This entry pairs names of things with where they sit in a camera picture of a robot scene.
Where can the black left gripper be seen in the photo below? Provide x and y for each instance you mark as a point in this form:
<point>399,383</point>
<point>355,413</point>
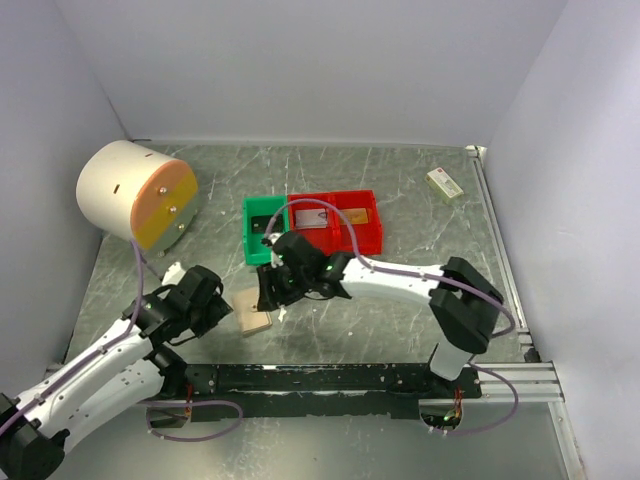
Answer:
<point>218,307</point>

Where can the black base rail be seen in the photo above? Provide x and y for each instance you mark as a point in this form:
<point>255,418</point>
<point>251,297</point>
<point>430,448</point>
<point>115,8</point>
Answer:
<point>395,390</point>

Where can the red bin right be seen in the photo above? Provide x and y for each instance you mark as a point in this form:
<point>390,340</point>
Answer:
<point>370,237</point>

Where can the red bin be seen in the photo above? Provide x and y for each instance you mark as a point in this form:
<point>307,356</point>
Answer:
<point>370,237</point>
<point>326,239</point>

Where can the orange credit card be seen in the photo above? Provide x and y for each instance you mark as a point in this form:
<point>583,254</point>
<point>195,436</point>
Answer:
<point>355,216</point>

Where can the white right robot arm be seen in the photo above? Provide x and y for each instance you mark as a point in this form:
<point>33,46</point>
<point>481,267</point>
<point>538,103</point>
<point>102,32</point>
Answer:
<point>464,303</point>

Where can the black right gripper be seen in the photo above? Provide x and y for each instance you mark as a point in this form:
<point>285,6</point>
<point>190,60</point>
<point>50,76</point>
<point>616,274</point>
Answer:
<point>271,294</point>

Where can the green plastic bin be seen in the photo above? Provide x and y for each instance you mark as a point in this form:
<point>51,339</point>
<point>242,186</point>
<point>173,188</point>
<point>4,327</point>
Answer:
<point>256,253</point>

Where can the small white cardboard box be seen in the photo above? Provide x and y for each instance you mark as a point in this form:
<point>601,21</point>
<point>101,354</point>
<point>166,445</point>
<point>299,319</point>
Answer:
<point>443,184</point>

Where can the tan card holder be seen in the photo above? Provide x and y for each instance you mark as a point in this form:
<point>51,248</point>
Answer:
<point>250,320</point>

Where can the red bin middle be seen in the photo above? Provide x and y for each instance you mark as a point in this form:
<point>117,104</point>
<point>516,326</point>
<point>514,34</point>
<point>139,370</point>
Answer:
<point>326,239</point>

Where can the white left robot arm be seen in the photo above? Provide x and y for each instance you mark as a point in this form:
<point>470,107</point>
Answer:
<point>130,363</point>

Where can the black credit card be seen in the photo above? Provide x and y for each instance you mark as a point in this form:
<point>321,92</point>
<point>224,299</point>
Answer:
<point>259,224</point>

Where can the silver credit card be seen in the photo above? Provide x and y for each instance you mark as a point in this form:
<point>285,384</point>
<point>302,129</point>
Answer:
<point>317,218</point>

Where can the white cylinder with orange face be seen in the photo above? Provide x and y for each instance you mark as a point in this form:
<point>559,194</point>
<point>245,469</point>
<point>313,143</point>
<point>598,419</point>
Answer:
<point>136,193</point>

